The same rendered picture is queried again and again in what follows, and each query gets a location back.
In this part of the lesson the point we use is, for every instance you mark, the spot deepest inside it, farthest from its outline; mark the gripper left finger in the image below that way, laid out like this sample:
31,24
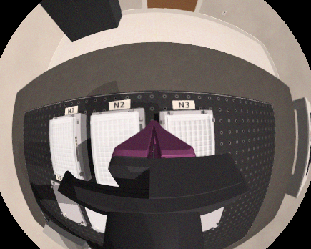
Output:
139,145

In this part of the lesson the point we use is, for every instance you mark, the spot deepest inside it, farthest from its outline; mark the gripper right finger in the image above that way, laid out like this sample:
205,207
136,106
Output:
166,145

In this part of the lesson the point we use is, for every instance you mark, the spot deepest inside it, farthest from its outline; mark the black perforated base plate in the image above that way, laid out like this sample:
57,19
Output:
243,127

